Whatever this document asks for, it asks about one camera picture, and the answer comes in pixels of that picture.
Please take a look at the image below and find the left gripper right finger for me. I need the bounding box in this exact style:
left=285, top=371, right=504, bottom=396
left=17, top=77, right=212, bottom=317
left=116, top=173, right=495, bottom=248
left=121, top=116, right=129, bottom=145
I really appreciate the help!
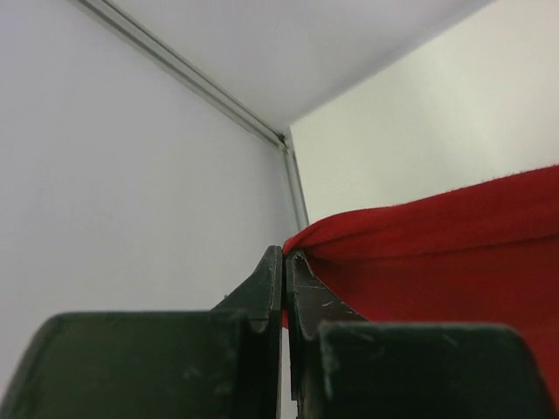
left=284, top=251, right=558, bottom=418

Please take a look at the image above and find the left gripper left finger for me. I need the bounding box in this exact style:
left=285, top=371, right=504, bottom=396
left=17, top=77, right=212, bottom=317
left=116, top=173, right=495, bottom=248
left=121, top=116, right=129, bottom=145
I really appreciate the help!
left=1, top=246, right=282, bottom=418

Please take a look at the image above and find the dark red t shirt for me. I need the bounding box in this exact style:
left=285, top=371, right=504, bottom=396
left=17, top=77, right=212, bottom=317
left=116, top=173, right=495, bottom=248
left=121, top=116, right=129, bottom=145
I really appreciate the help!
left=283, top=166, right=558, bottom=394

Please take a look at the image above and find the left aluminium side rail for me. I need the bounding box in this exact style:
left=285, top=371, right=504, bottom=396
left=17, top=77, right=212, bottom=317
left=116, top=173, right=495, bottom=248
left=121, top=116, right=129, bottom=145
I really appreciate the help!
left=284, top=128, right=309, bottom=230

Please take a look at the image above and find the left aluminium corner post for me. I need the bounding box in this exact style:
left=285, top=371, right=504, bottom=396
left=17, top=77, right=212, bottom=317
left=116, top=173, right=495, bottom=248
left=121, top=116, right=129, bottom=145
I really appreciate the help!
left=72, top=0, right=291, bottom=155

